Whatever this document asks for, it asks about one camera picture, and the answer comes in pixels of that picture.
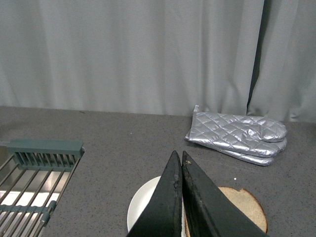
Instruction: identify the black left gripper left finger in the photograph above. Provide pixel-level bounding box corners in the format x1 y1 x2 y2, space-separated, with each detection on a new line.
127 151 182 237

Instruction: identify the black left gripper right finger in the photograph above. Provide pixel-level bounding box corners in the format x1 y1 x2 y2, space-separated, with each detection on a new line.
181 151 270 237

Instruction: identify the brown bread slice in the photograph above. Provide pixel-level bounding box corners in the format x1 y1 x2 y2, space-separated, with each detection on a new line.
184 186 269 237

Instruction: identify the white round plate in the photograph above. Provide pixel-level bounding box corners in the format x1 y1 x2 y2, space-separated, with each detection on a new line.
126 176 187 237

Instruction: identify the lower silver oven mitt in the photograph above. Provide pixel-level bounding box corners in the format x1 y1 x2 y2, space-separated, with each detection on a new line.
185 133 287 166

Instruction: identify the silver oven mitt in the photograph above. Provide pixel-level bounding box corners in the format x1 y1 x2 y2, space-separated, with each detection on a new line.
186 105 287 143
185 133 287 166

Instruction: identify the upper silver oven mitt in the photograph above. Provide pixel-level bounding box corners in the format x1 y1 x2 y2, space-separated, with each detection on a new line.
186 105 287 143

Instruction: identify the green metal dish rack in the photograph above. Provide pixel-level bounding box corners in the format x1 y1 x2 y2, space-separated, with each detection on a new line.
0 139 85 237

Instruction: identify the right grey curtain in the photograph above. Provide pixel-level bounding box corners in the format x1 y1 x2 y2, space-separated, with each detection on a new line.
247 0 316 122

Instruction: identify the grey curtain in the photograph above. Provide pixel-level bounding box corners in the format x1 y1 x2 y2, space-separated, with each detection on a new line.
247 0 316 122
0 0 264 115

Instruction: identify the left grey curtain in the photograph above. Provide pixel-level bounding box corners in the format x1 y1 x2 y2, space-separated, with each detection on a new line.
0 0 264 115

